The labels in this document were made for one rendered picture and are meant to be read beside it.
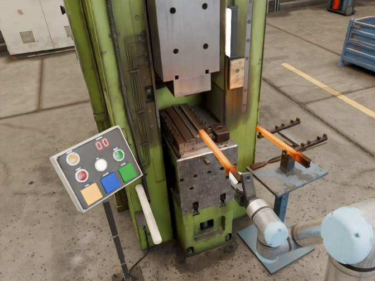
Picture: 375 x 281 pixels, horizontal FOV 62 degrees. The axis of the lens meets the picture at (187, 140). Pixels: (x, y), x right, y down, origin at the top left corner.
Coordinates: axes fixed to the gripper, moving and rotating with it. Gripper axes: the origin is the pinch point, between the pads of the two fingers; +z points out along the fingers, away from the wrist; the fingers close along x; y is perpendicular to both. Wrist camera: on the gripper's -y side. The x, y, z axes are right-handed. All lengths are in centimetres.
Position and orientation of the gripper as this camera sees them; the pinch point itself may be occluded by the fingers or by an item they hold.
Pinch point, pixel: (232, 172)
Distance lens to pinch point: 143.1
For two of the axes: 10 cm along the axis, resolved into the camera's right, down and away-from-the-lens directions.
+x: 9.4, -2.3, 2.5
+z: -3.4, -5.4, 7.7
